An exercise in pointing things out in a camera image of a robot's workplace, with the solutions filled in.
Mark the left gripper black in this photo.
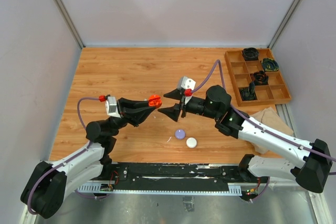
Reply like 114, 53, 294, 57
107, 98, 156, 136

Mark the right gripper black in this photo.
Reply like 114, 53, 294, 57
157, 89, 219, 121

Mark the orange earbud charging case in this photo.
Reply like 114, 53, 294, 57
148, 94, 162, 109

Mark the purple earbud charging case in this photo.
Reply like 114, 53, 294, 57
174, 129, 186, 140

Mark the white earbud charging case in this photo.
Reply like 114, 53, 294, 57
186, 137, 197, 148

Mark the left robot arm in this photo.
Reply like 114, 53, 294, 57
20, 94, 162, 219

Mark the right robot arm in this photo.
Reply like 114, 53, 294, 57
159, 85, 333, 193

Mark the dark blue rolled sock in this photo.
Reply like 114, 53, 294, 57
239, 82, 257, 101

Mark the black orange rolled sock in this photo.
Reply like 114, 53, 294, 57
250, 71, 269, 86

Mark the beige cloth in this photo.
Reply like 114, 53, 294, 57
249, 106, 294, 154

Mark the wooden compartment tray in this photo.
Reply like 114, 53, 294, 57
225, 48, 291, 106

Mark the dark green rolled sock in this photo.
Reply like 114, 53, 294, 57
260, 58, 279, 72

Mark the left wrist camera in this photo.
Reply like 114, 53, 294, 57
99, 95, 121, 118

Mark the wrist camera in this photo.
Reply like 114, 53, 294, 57
99, 95, 121, 118
177, 76, 196, 104

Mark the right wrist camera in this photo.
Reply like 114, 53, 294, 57
177, 76, 196, 104

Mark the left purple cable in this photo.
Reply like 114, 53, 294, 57
26, 97, 102, 215

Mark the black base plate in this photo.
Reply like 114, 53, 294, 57
97, 162, 259, 192

